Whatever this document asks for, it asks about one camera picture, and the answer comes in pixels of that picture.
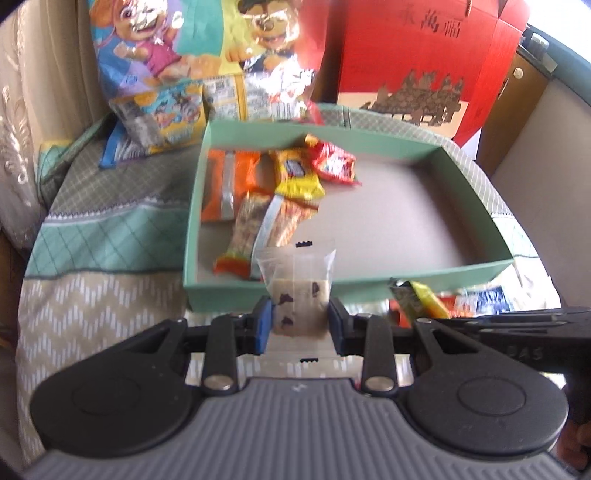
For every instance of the blue and white packet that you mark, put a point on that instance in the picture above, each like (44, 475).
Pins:
(115, 154)

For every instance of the yellow snack packet blue label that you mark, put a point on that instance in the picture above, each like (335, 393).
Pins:
(295, 181)

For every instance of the clear rice cracker packet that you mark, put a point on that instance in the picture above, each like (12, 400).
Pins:
(244, 230)

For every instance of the red gift box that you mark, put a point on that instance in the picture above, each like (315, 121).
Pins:
(392, 46)

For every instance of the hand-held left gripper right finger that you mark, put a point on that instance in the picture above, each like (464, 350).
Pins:
(335, 328)

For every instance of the beige embroidered curtain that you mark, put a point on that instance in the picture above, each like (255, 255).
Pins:
(37, 115)

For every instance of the grey metal latch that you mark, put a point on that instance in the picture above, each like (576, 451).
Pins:
(539, 48)

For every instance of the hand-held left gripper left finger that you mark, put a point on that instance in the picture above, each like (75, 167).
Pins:
(264, 328)

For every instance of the red rainbow candy packet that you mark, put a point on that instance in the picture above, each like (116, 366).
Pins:
(333, 162)

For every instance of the person's right hand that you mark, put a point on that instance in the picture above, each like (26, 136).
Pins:
(577, 443)

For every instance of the clear-wrapped nougat packet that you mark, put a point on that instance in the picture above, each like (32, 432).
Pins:
(300, 300)

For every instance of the wooden cabinet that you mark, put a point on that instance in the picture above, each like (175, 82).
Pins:
(512, 110)

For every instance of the small yellow cartoon packet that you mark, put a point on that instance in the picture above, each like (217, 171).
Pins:
(171, 115)

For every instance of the yellow green candy packet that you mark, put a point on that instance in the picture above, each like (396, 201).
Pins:
(418, 297)

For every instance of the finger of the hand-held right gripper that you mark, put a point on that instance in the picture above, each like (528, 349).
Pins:
(517, 318)

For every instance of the orange snack packet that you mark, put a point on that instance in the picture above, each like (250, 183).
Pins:
(231, 184)

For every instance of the large cartoon snack bag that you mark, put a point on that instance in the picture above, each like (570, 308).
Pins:
(194, 41)

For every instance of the green cardboard box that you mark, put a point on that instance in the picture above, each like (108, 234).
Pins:
(415, 207)

